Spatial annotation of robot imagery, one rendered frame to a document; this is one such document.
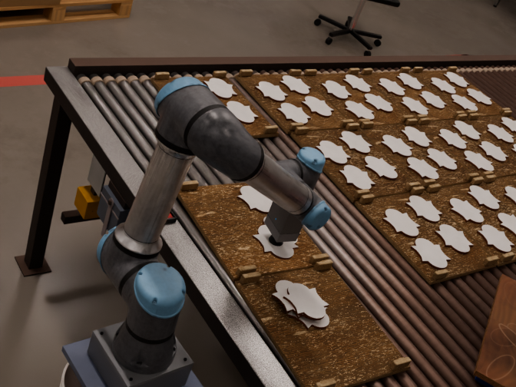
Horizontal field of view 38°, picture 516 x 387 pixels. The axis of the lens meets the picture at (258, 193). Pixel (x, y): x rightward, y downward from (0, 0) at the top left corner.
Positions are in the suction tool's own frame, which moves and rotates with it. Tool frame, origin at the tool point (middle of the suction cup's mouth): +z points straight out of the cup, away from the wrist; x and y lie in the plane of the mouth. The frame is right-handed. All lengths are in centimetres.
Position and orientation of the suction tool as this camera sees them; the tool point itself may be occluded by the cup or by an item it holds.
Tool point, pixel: (274, 244)
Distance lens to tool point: 211.9
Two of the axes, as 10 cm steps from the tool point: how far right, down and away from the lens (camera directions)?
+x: -8.6, 0.2, -5.0
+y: -4.0, -6.3, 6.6
